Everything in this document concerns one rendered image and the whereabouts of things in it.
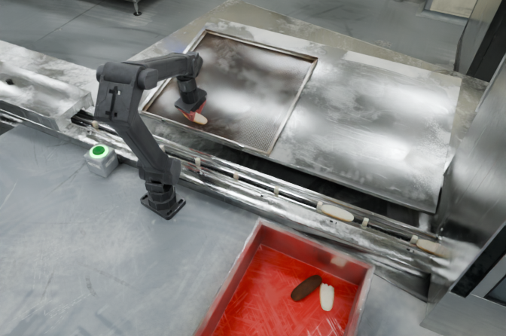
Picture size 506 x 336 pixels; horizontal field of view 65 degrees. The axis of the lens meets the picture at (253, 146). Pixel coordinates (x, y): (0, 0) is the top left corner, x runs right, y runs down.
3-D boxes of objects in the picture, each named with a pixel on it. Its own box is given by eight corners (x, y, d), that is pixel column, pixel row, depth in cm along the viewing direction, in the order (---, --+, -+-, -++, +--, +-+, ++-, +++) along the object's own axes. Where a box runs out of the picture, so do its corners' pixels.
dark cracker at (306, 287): (297, 304, 102) (297, 301, 101) (287, 294, 104) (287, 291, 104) (325, 281, 106) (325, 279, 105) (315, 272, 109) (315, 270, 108)
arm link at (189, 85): (172, 77, 123) (190, 80, 122) (179, 62, 127) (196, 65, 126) (177, 93, 129) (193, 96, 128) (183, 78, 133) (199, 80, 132)
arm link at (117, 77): (77, 111, 79) (125, 118, 78) (101, 54, 84) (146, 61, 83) (144, 183, 120) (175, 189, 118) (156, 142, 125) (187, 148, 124)
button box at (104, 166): (89, 178, 135) (80, 154, 127) (105, 162, 140) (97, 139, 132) (109, 185, 133) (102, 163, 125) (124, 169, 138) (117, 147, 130)
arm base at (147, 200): (139, 203, 124) (168, 221, 120) (135, 186, 118) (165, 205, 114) (158, 184, 129) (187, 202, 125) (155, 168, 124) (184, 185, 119)
